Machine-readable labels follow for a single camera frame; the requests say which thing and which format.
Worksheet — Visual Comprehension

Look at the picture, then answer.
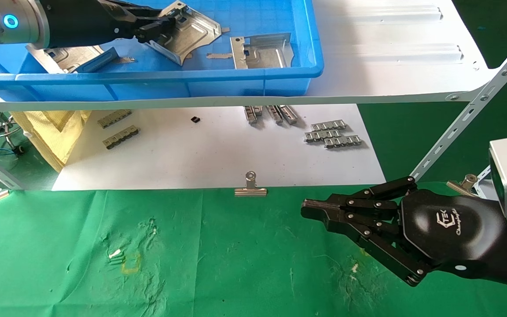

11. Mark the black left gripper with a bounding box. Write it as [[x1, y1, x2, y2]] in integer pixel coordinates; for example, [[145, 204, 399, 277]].
[[38, 0, 177, 49]]

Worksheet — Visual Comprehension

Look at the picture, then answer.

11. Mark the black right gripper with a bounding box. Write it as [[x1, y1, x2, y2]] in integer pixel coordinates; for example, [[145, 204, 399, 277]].
[[301, 176, 507, 290]]

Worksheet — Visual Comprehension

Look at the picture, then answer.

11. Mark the bent sheet metal bracket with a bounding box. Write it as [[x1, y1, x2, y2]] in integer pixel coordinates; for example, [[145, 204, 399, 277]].
[[146, 0, 224, 66], [27, 44, 120, 74], [230, 33, 295, 70]]

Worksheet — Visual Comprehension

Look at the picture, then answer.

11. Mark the blue plastic bin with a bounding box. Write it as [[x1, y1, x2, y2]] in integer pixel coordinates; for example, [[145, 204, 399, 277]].
[[0, 0, 324, 102]]

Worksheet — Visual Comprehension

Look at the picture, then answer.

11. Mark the silver notched metal strip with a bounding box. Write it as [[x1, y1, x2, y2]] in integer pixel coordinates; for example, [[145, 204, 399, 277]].
[[304, 129, 342, 144], [244, 106, 264, 125], [323, 135, 363, 149], [266, 106, 283, 125], [310, 119, 348, 132], [279, 105, 299, 125]]

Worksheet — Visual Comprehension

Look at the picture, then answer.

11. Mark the tan notched metal strip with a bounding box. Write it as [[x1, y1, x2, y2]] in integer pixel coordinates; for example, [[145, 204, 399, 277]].
[[97, 109, 133, 129], [103, 125, 141, 150]]

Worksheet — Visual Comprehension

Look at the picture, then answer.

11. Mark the green table cloth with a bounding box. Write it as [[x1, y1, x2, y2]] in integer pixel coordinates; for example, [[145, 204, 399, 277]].
[[0, 182, 507, 317]]

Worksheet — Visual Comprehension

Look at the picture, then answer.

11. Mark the white paper sheet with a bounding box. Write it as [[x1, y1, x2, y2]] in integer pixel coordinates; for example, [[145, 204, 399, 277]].
[[51, 104, 386, 191]]

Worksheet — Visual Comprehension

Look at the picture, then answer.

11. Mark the yellow cloth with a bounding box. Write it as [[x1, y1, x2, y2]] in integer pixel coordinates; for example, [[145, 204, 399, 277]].
[[11, 110, 92, 172]]

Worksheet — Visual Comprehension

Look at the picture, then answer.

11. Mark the white metal shelf board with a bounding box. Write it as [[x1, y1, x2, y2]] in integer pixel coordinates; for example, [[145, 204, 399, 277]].
[[0, 0, 498, 112]]

